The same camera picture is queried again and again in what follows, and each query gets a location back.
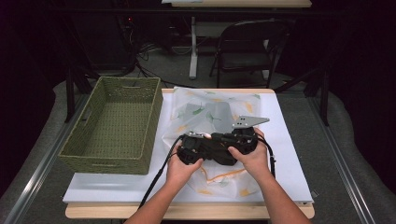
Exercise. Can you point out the black folding chair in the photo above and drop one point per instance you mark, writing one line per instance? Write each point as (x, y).
(246, 59)

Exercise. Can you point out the white leaf print zipper bag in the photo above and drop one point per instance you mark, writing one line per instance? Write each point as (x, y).
(202, 109)

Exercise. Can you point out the white work board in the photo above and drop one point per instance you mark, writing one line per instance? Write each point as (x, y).
(289, 149)

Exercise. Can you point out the person's right hand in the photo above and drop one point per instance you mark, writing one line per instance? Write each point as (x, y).
(253, 165)

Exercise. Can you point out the person's left hand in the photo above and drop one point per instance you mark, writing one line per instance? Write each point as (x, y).
(180, 174)

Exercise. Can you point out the black metal stand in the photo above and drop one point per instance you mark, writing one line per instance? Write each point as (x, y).
(324, 96)
(70, 93)

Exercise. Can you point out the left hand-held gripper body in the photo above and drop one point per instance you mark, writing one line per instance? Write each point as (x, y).
(190, 149)

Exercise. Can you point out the metal floor rail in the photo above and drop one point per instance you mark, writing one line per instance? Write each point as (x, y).
(342, 161)
(40, 174)

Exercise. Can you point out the desk with white leg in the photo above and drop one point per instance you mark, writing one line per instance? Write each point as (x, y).
(193, 46)

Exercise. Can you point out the green woven basket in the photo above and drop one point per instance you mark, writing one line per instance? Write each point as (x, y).
(124, 124)

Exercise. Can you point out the light wooden table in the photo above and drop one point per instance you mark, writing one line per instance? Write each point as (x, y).
(218, 212)

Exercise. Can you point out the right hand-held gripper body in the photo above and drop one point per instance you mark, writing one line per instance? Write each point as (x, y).
(246, 137)

